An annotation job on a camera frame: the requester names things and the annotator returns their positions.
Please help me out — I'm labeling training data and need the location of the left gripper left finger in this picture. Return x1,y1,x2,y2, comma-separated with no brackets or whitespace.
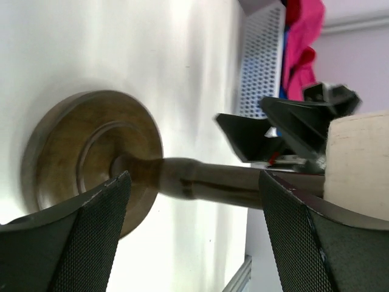
1,172,131,291

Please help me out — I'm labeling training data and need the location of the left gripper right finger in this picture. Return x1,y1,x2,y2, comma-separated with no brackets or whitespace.
258,171,388,291

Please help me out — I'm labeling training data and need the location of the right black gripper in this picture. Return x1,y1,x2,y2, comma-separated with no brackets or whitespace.
215,83,361,175

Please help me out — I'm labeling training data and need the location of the pink baseball cap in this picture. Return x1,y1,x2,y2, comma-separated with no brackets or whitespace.
286,0,325,101

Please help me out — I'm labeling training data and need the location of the blue baseball cap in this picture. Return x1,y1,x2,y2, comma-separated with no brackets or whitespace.
279,25,291,99

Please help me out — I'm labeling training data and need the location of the cream mannequin head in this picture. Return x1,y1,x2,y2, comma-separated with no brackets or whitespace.
324,111,389,220

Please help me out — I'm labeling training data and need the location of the white perforated plastic basket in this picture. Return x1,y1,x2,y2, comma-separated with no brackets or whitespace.
236,1,286,119

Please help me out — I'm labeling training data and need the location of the aluminium extrusion rail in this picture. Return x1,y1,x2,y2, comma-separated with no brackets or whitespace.
222,255,252,292

